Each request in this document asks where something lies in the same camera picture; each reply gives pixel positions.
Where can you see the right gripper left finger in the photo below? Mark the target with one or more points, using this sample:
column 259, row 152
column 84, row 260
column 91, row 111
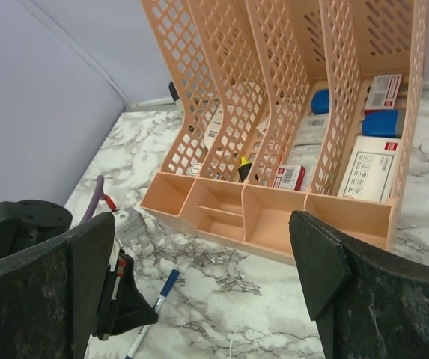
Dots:
column 49, row 293

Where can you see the red white small box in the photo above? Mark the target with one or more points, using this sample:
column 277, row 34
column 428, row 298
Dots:
column 383, row 93

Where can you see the white oval card pack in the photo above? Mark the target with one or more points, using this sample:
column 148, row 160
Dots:
column 207, row 141

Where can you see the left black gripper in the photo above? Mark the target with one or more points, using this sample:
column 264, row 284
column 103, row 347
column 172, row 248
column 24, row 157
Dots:
column 121, row 307

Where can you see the white paper packet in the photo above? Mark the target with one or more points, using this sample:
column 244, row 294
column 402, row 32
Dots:
column 308, row 141

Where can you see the large white box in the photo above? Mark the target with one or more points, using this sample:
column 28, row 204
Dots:
column 370, row 170

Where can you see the orange plastic file organizer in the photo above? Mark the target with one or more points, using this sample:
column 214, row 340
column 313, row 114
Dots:
column 262, row 62

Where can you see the red white staples box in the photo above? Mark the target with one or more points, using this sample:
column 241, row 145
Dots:
column 289, row 177

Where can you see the black grey stapler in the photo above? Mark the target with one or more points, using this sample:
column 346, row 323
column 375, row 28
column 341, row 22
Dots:
column 175, row 97

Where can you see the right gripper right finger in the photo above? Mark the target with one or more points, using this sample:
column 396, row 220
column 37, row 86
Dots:
column 366, row 302

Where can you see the yellow highlighter in organizer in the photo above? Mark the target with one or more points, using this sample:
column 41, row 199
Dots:
column 244, row 168

